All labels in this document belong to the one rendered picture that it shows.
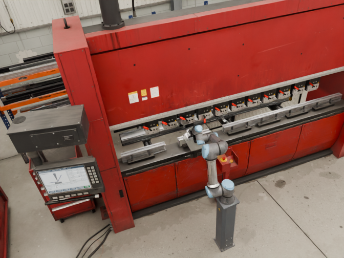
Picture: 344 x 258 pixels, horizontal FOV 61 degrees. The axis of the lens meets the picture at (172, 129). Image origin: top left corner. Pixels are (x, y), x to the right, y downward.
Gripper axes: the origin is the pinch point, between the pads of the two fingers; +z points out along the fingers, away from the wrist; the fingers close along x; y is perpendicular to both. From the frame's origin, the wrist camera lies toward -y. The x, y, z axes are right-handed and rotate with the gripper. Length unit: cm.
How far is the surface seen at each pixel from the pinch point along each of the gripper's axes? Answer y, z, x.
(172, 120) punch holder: 21.6, -17.7, 18.7
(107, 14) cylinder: 102, -98, 62
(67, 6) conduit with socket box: 353, 225, 78
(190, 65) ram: 58, -62, -4
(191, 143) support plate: -6.1, -4.1, 3.6
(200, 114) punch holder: 18.8, -16.8, -13.8
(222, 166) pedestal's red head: -41.3, -1.9, -22.2
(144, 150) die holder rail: 3, 8, 53
